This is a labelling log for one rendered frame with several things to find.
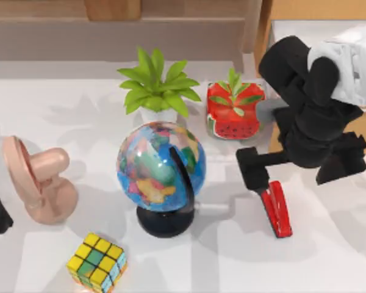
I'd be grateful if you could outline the red stapler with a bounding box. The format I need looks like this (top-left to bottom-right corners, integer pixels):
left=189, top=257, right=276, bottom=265
left=260, top=179, right=294, bottom=239

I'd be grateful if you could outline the watermelon pattern plant pot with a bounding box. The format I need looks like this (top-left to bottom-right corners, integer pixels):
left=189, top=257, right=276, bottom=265
left=206, top=67, right=267, bottom=142

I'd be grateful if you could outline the colourful globe on black stand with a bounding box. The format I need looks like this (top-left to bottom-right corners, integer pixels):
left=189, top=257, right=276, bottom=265
left=116, top=121, right=207, bottom=239

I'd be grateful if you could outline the green plant in white pot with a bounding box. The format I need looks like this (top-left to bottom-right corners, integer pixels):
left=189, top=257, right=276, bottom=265
left=117, top=46, right=203, bottom=126

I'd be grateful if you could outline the wooden cabinet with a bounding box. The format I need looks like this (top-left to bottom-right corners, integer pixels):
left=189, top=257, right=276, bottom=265
left=254, top=0, right=366, bottom=113

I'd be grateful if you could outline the colourful puzzle cube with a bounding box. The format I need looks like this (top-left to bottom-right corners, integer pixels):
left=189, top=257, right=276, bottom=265
left=66, top=232, right=129, bottom=291

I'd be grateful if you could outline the brown wooden shelf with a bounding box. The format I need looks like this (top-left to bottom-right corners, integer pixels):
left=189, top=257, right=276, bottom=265
left=0, top=0, right=246, bottom=62

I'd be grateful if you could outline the pink desk fan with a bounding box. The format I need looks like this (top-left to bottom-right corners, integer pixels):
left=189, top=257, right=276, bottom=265
left=1, top=135, right=79, bottom=225

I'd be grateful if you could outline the light wooden block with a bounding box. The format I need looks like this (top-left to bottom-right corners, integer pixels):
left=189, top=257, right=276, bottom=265
left=84, top=0, right=142, bottom=22

